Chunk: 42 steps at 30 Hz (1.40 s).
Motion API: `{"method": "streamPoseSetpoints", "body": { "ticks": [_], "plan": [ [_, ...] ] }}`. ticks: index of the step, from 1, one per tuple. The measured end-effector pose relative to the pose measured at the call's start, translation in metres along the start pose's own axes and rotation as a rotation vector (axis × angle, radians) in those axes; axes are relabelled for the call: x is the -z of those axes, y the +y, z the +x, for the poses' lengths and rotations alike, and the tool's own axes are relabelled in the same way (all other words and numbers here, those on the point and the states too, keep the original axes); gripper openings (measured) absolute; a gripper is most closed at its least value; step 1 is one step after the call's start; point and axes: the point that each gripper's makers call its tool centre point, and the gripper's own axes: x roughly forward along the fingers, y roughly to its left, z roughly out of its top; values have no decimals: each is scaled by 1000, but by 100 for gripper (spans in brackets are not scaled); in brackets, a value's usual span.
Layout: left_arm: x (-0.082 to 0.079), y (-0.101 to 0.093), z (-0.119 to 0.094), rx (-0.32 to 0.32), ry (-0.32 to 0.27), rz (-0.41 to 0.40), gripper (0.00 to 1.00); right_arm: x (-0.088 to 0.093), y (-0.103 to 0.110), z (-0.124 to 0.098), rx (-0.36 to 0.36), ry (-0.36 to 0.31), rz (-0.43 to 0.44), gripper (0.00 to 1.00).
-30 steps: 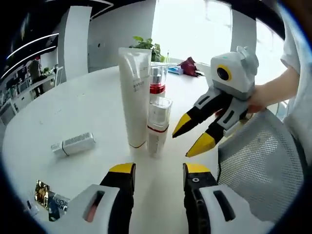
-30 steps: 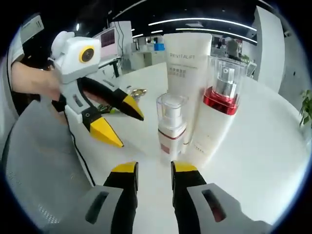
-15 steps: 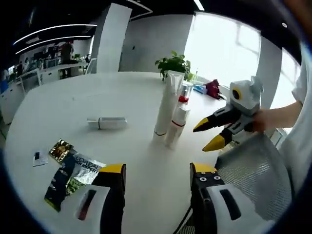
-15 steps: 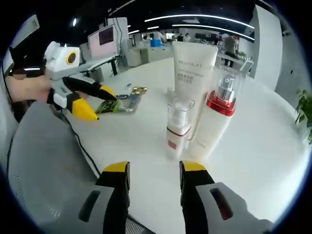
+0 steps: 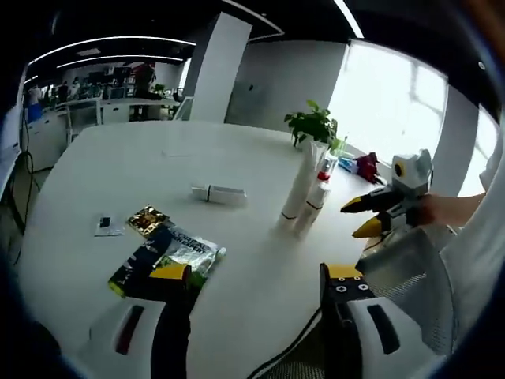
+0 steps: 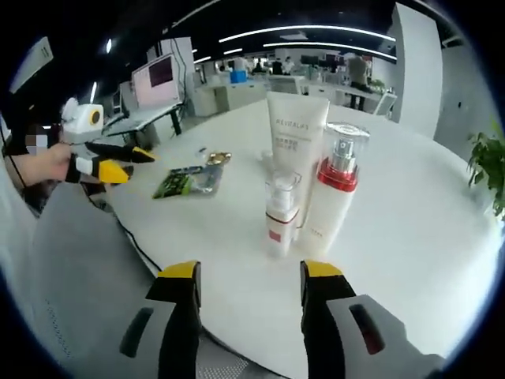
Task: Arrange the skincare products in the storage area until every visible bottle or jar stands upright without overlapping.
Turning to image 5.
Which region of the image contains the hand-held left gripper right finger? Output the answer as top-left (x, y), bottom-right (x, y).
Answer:
top-left (318, 262), bottom-right (437, 379)

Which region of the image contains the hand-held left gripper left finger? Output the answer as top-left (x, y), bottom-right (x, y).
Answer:
top-left (78, 265), bottom-right (193, 379)

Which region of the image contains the small white skincare tube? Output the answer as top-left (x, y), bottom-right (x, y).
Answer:
top-left (301, 183), bottom-right (331, 229)
top-left (191, 182), bottom-right (249, 206)

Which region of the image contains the large white skincare tube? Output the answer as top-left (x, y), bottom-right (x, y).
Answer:
top-left (280, 152), bottom-right (319, 231)

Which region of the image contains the black green skincare sachet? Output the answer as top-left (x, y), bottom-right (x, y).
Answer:
top-left (108, 221), bottom-right (228, 300)

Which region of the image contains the gold skincare sachet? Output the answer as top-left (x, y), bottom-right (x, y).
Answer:
top-left (126, 204), bottom-right (166, 238)

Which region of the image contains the small clear skincare sachet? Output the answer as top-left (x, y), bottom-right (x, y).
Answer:
top-left (93, 214), bottom-right (125, 238)

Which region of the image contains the person's right hand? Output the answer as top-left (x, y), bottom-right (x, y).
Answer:
top-left (417, 193), bottom-right (451, 228)

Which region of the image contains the red cloth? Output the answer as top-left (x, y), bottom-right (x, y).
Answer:
top-left (354, 152), bottom-right (386, 185)

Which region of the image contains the grey mesh chair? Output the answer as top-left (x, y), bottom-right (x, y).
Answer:
top-left (353, 227), bottom-right (461, 356)

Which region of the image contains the potted green plant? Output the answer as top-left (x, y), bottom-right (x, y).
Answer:
top-left (283, 99), bottom-right (344, 159)

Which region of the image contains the row of white office desks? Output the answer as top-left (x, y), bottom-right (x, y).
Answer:
top-left (23, 96), bottom-right (186, 167)

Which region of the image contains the ceiling light strip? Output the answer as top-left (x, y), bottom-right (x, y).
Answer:
top-left (57, 54), bottom-right (186, 70)
top-left (29, 36), bottom-right (197, 65)

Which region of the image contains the black cable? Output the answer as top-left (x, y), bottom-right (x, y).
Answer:
top-left (244, 306), bottom-right (327, 379)

